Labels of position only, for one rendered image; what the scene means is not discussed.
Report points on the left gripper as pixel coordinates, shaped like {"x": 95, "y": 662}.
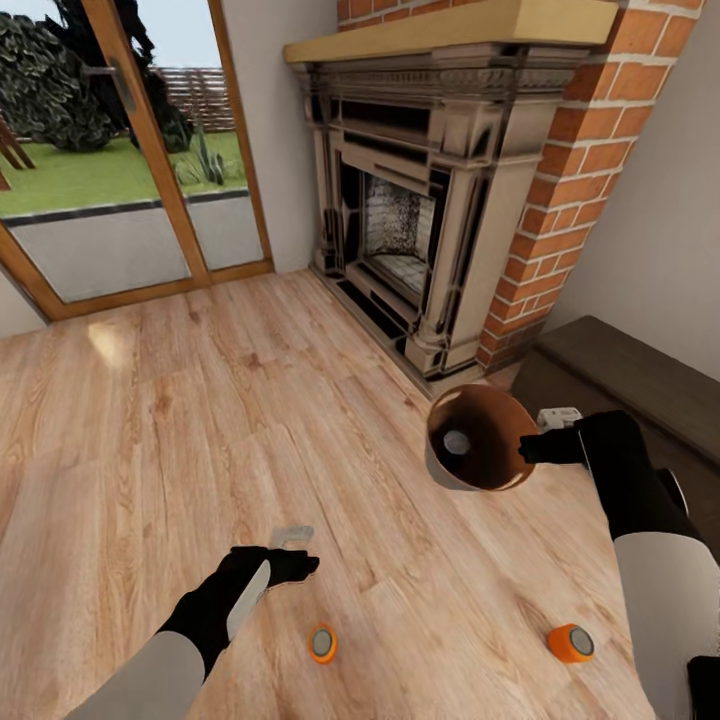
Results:
{"x": 294, "y": 565}

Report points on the trash can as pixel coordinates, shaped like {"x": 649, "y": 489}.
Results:
{"x": 495, "y": 422}

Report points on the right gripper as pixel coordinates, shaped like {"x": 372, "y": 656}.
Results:
{"x": 544, "y": 448}

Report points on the can of soda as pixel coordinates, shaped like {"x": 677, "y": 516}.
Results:
{"x": 571, "y": 644}
{"x": 453, "y": 449}
{"x": 323, "y": 644}

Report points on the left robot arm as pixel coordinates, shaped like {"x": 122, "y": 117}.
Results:
{"x": 163, "y": 678}

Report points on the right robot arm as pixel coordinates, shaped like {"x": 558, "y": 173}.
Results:
{"x": 671, "y": 582}

